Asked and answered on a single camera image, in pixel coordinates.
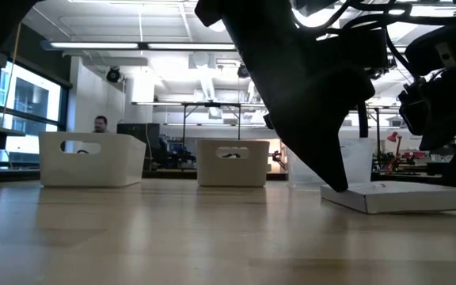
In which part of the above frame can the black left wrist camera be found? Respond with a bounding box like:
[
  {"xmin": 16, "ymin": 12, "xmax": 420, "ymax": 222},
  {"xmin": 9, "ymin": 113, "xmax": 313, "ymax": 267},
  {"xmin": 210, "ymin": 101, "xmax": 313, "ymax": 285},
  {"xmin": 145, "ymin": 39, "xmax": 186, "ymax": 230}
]
[{"xmin": 341, "ymin": 28, "xmax": 390, "ymax": 69}]

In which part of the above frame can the dark framed window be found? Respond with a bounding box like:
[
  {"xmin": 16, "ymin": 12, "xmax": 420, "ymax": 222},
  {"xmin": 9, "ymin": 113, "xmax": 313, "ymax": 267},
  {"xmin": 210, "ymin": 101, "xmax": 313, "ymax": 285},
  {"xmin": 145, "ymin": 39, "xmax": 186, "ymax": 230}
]
[{"xmin": 0, "ymin": 59, "xmax": 73, "ymax": 155}]

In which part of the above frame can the black equipment cabinet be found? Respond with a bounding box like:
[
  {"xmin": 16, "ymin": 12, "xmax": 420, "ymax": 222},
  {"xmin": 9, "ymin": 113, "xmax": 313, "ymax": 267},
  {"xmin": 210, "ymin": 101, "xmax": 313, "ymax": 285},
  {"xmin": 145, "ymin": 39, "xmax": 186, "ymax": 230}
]
[{"xmin": 116, "ymin": 122, "xmax": 162, "ymax": 172}]

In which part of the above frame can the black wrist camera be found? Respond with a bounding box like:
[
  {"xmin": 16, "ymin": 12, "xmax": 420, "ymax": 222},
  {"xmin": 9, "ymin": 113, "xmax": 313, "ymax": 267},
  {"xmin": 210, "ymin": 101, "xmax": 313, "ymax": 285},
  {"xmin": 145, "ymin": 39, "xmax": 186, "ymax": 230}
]
[
  {"xmin": 341, "ymin": 28, "xmax": 390, "ymax": 69},
  {"xmin": 397, "ymin": 77, "xmax": 430, "ymax": 136}
]

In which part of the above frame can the clear plastic bin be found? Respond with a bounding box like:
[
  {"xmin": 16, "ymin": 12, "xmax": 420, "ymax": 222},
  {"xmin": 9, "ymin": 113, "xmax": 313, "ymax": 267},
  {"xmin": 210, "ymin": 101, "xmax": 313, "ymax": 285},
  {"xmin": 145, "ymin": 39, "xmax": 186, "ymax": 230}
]
[{"xmin": 287, "ymin": 136, "xmax": 376, "ymax": 190}]

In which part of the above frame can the person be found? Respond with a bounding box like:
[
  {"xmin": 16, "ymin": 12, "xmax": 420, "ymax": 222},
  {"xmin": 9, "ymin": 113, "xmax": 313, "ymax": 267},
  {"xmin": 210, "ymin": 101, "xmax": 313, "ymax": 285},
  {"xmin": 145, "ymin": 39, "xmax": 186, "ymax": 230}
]
[{"xmin": 92, "ymin": 115, "xmax": 110, "ymax": 134}]

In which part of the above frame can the round black desk lamp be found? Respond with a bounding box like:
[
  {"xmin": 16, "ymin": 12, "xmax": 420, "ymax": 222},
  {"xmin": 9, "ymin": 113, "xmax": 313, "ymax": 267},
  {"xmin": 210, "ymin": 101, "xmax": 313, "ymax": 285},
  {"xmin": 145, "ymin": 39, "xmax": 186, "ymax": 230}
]
[{"xmin": 355, "ymin": 98, "xmax": 371, "ymax": 139}]

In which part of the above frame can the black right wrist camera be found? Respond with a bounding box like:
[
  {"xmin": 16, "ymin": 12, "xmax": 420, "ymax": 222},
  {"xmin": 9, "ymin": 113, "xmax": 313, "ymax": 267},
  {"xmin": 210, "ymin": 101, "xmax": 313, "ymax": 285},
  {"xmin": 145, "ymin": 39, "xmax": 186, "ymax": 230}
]
[{"xmin": 397, "ymin": 77, "xmax": 430, "ymax": 136}]

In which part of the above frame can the long ceiling light strip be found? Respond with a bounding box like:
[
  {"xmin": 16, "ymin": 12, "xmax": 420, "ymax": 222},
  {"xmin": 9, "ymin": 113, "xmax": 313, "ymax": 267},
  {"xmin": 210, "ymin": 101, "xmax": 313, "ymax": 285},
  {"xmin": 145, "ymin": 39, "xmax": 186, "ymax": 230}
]
[{"xmin": 41, "ymin": 40, "xmax": 237, "ymax": 51}]

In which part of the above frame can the white plastic bin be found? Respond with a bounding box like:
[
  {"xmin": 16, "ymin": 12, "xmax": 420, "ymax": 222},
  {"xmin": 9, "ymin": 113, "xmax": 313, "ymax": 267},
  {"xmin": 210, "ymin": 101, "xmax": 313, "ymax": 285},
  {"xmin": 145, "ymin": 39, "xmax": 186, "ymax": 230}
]
[
  {"xmin": 39, "ymin": 132, "xmax": 147, "ymax": 188},
  {"xmin": 195, "ymin": 139, "xmax": 271, "ymax": 188}
]

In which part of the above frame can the white cardboard box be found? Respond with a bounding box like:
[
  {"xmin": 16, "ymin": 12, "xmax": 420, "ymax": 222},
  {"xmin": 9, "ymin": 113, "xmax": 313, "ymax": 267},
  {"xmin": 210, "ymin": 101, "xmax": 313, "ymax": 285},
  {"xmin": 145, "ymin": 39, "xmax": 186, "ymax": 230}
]
[{"xmin": 320, "ymin": 180, "xmax": 456, "ymax": 215}]

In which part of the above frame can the red desk lamp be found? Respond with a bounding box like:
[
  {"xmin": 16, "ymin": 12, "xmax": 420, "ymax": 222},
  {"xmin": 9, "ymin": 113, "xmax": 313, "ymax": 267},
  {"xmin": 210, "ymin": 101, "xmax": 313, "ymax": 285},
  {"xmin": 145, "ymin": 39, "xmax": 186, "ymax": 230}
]
[{"xmin": 386, "ymin": 131, "xmax": 404, "ymax": 159}]

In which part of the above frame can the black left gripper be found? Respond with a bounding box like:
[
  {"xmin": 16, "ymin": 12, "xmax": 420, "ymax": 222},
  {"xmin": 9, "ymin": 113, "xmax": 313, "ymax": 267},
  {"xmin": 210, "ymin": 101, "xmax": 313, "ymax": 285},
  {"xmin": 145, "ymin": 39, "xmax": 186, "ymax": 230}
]
[{"xmin": 193, "ymin": 0, "xmax": 377, "ymax": 194}]

